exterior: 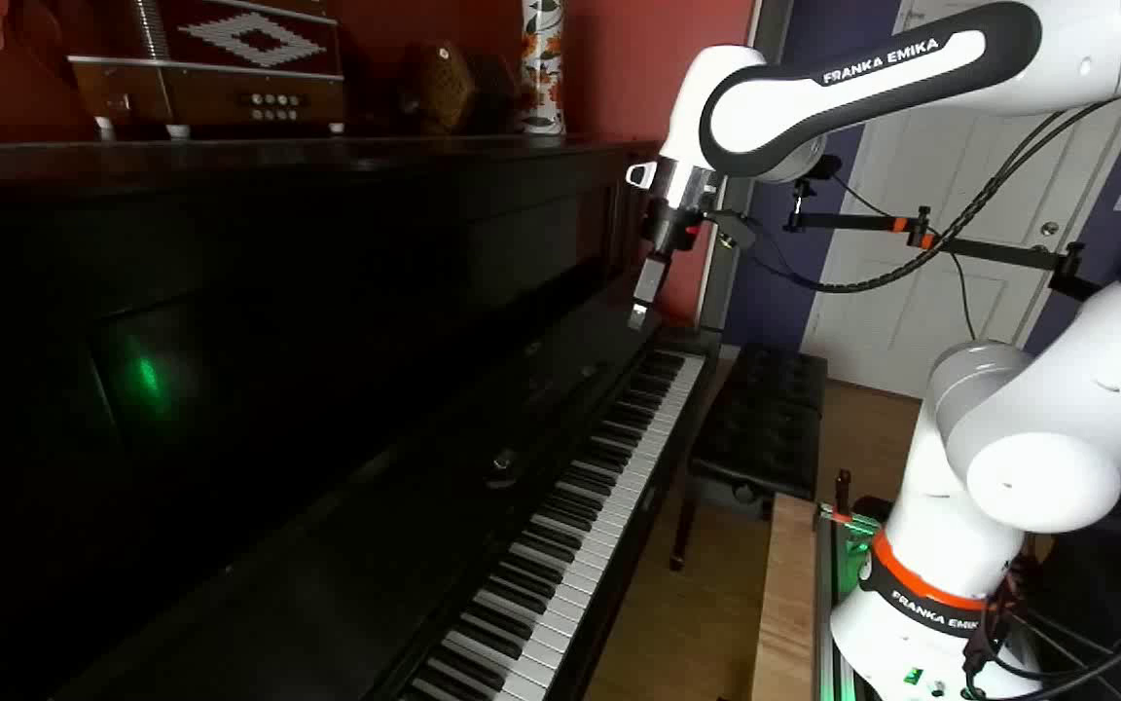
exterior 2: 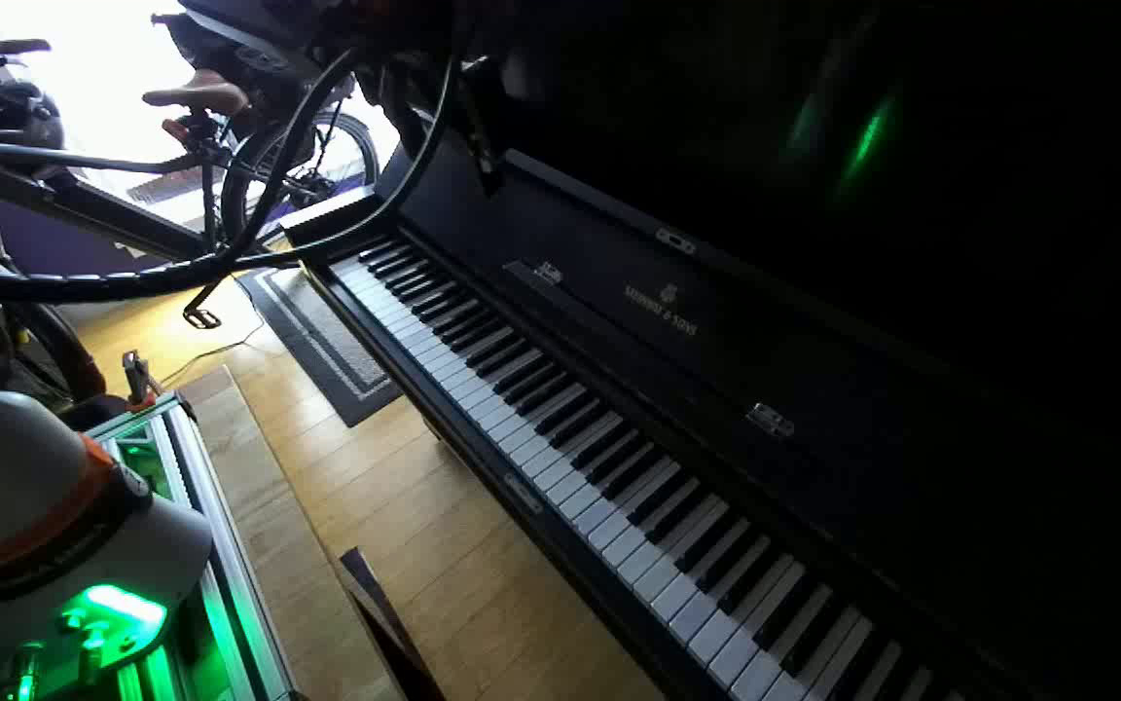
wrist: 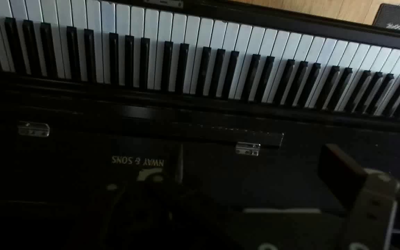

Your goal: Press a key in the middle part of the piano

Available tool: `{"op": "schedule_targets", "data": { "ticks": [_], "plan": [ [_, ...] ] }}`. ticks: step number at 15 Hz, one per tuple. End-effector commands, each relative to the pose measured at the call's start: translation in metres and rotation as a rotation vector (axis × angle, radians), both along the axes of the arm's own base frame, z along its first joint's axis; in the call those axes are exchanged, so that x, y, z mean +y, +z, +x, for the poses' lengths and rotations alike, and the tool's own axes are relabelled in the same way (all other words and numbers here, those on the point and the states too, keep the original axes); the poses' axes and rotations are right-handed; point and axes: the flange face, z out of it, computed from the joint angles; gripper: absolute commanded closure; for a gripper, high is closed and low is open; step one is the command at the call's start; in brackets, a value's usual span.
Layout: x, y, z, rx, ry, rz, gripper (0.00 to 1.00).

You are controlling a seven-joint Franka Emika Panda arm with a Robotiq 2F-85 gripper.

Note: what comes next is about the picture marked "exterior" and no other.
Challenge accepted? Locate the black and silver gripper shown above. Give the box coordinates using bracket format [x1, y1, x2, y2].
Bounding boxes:
[626, 155, 721, 321]

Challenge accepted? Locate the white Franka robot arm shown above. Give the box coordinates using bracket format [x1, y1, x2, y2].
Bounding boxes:
[626, 0, 1121, 701]

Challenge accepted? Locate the black piano bench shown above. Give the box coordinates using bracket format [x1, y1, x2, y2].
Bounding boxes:
[668, 347, 826, 572]

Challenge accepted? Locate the black upright piano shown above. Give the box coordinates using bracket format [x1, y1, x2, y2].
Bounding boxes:
[0, 140, 704, 701]

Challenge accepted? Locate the patterned tall vase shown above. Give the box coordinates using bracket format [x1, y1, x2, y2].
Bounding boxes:
[519, 0, 565, 137]

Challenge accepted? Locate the white panel door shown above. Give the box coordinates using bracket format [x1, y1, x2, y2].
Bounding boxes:
[799, 0, 1121, 399]

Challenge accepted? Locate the wooden table edge plank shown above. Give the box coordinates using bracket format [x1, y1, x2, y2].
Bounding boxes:
[749, 495, 817, 701]

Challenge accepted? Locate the black camera mount rod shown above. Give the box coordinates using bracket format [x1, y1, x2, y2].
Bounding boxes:
[785, 177, 1097, 301]

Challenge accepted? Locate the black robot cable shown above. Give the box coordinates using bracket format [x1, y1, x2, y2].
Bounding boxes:
[725, 90, 1121, 294]

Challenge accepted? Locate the wooden accordion case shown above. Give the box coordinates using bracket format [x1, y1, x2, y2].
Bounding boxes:
[57, 0, 347, 140]

